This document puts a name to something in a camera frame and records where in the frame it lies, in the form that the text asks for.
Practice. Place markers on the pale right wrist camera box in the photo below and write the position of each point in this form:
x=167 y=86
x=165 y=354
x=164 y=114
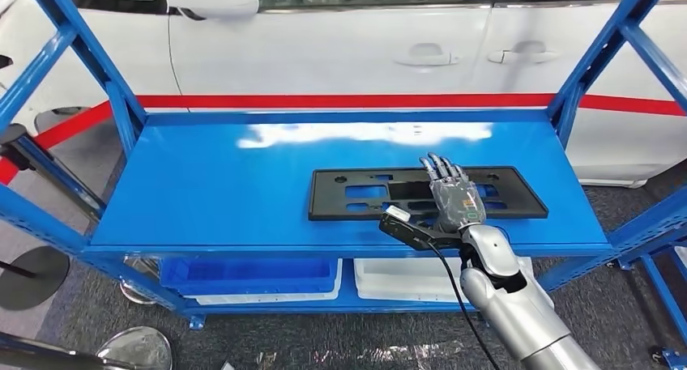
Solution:
x=398 y=213

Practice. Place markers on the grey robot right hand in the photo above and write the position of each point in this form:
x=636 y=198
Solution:
x=459 y=204

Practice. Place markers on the chrome stanchion post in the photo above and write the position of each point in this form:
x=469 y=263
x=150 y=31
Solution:
x=137 y=295
x=134 y=349

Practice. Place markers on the white car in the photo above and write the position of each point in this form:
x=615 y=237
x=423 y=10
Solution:
x=322 y=51

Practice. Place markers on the blue metal shelf rack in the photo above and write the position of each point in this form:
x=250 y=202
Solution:
x=214 y=196

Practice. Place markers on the black-base stanchion post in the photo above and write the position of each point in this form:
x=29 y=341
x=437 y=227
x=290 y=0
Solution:
x=32 y=279

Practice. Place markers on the blue plastic bin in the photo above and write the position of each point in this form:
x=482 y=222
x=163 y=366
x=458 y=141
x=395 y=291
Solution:
x=247 y=273

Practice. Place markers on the black plastic plate bracket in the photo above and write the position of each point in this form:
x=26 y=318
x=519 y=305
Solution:
x=322 y=196

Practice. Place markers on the clear tape scrap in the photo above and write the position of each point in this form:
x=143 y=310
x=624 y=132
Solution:
x=264 y=359

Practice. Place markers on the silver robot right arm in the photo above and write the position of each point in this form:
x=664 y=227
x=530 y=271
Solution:
x=510 y=303

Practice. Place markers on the red barrier belt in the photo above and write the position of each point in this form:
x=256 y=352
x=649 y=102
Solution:
x=70 y=125
x=322 y=100

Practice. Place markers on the clear floor tape strip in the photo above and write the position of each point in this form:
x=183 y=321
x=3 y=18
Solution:
x=408 y=352

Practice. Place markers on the white plastic bin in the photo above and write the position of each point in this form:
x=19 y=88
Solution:
x=397 y=276
x=408 y=299
x=268 y=299

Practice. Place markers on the blue wheeled storage rack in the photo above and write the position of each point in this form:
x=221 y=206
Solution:
x=663 y=292

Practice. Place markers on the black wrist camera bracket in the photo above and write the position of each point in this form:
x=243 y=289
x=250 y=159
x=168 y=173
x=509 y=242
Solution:
x=413 y=233

